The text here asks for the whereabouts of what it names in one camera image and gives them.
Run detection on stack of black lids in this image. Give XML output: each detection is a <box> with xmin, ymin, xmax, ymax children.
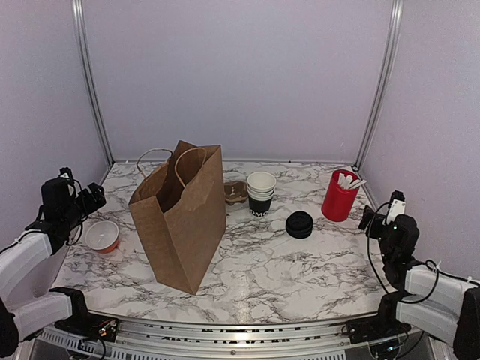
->
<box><xmin>286</xmin><ymin>211</ymin><xmax>314</xmax><ymax>239</ymax></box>

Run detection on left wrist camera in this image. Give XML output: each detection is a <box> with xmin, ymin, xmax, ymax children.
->
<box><xmin>59</xmin><ymin>167</ymin><xmax>77</xmax><ymax>197</ymax></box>

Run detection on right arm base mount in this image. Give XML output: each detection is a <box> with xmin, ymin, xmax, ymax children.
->
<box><xmin>341</xmin><ymin>292</ymin><xmax>411</xmax><ymax>344</ymax></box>

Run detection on orange white bowl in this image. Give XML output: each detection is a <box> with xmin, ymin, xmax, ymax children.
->
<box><xmin>85</xmin><ymin>220</ymin><xmax>119</xmax><ymax>254</ymax></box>

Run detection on left aluminium frame post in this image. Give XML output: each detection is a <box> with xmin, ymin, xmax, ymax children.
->
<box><xmin>71</xmin><ymin>0</ymin><xmax>114</xmax><ymax>167</ymax></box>

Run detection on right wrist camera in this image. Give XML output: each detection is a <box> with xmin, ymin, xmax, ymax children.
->
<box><xmin>383</xmin><ymin>190</ymin><xmax>406</xmax><ymax>226</ymax></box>

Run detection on red cylindrical holder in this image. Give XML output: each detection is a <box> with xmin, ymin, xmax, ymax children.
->
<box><xmin>321</xmin><ymin>169</ymin><xmax>360</xmax><ymax>222</ymax></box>

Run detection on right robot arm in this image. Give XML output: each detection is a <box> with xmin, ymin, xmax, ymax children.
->
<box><xmin>358</xmin><ymin>206</ymin><xmax>479</xmax><ymax>359</ymax></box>

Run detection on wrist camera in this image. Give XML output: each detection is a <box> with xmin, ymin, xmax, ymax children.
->
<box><xmin>383</xmin><ymin>190</ymin><xmax>406</xmax><ymax>226</ymax></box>
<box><xmin>59</xmin><ymin>167</ymin><xmax>77</xmax><ymax>197</ymax></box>

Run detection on cardboard cup carrier tray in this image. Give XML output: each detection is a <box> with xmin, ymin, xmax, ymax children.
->
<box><xmin>223</xmin><ymin>181</ymin><xmax>248</xmax><ymax>206</ymax></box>

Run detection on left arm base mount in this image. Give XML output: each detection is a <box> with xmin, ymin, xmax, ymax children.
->
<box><xmin>49</xmin><ymin>287</ymin><xmax>120</xmax><ymax>342</ymax></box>

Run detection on stack of paper cups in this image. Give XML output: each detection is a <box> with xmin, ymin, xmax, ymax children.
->
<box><xmin>247</xmin><ymin>172</ymin><xmax>277</xmax><ymax>218</ymax></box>

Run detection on aluminium front rail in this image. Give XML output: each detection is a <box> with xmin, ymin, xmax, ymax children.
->
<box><xmin>14</xmin><ymin>295</ymin><xmax>451</xmax><ymax>360</ymax></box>

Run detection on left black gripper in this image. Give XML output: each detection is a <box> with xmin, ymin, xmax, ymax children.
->
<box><xmin>61</xmin><ymin>182</ymin><xmax>105</xmax><ymax>229</ymax></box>

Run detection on brown paper bag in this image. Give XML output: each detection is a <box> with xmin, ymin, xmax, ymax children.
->
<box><xmin>129</xmin><ymin>141</ymin><xmax>227</xmax><ymax>294</ymax></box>

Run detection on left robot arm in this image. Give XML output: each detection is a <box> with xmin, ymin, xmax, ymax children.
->
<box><xmin>1</xmin><ymin>168</ymin><xmax>106</xmax><ymax>358</ymax></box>

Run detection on right aluminium frame post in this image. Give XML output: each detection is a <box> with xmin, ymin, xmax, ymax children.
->
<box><xmin>353</xmin><ymin>0</ymin><xmax>404</xmax><ymax>171</ymax></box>

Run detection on aluminium frame post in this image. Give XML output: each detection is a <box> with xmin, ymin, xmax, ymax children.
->
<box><xmin>71</xmin><ymin>0</ymin><xmax>114</xmax><ymax>167</ymax></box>
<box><xmin>353</xmin><ymin>0</ymin><xmax>404</xmax><ymax>171</ymax></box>

